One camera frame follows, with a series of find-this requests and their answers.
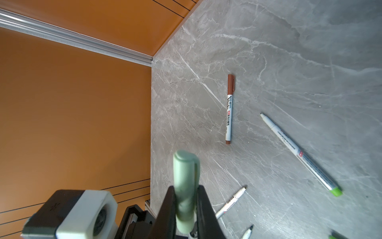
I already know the white pen brown end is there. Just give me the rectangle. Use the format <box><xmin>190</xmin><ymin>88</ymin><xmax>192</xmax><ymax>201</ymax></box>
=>
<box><xmin>225</xmin><ymin>74</ymin><xmax>235</xmax><ymax>144</ymax></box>

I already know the white pen green tip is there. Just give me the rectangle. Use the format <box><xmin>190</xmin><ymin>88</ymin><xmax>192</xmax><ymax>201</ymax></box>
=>
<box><xmin>241</xmin><ymin>225</ymin><xmax>254</xmax><ymax>239</ymax></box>

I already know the white pen light green end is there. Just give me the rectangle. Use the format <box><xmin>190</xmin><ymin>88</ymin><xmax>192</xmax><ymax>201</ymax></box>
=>
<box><xmin>260</xmin><ymin>113</ymin><xmax>343</xmax><ymax>197</ymax></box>

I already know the dark green capped pen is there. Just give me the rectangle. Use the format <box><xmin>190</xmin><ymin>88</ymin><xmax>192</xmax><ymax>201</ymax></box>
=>
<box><xmin>328</xmin><ymin>230</ymin><xmax>348</xmax><ymax>239</ymax></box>

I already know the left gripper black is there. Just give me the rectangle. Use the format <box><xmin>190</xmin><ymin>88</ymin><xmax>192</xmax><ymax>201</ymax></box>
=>
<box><xmin>114</xmin><ymin>205</ymin><xmax>155</xmax><ymax>239</ymax></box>

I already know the white pen yellow end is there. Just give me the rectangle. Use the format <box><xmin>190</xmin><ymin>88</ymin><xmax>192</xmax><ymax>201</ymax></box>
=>
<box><xmin>215</xmin><ymin>186</ymin><xmax>247</xmax><ymax>219</ymax></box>

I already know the left aluminium corner post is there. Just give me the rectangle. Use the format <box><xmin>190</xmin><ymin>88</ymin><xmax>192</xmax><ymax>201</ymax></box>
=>
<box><xmin>1</xmin><ymin>9</ymin><xmax>153</xmax><ymax>67</ymax></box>

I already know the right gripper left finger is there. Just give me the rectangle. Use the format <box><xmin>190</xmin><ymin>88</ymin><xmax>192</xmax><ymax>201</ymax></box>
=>
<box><xmin>152</xmin><ymin>186</ymin><xmax>176</xmax><ymax>239</ymax></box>

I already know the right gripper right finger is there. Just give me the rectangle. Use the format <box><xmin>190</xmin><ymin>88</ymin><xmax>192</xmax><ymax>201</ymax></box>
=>
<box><xmin>197</xmin><ymin>185</ymin><xmax>226</xmax><ymax>239</ymax></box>

